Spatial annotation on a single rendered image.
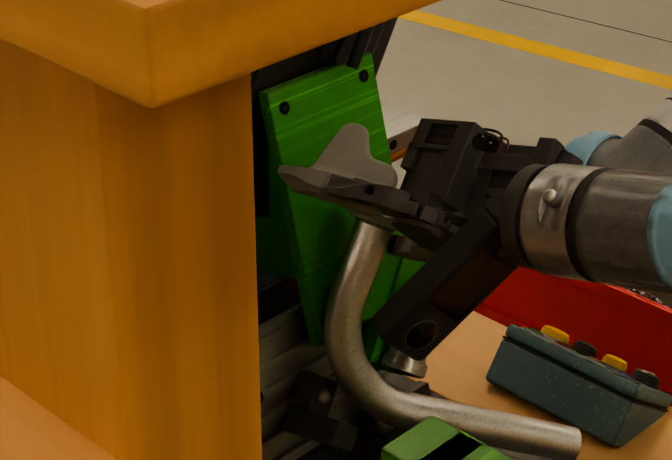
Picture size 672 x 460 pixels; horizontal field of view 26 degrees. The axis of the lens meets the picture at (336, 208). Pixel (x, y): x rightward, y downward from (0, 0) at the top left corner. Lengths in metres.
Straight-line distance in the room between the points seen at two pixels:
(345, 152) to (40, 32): 0.52
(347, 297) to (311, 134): 0.13
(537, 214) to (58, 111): 0.39
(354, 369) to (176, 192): 0.50
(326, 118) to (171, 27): 0.63
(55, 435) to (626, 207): 0.37
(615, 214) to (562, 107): 3.31
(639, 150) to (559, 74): 3.38
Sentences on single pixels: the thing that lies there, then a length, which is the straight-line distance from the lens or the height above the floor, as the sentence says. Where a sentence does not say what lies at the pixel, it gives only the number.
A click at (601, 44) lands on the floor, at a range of 4.68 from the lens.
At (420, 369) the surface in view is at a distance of 1.19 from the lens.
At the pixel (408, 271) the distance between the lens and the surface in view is 1.21.
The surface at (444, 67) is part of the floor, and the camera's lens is 4.45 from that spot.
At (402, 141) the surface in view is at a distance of 1.37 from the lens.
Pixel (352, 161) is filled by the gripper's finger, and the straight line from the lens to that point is 1.05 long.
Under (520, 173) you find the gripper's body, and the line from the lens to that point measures 0.97.
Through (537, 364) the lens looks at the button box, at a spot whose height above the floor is 0.94.
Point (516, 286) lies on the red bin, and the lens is 1.64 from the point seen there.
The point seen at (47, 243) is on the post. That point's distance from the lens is 0.69.
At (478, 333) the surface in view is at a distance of 1.49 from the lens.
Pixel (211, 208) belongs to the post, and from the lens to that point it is 0.68.
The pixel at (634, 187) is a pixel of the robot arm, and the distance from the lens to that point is 0.91.
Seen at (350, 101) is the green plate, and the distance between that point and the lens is 1.15.
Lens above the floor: 1.71
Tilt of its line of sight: 28 degrees down
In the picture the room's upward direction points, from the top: straight up
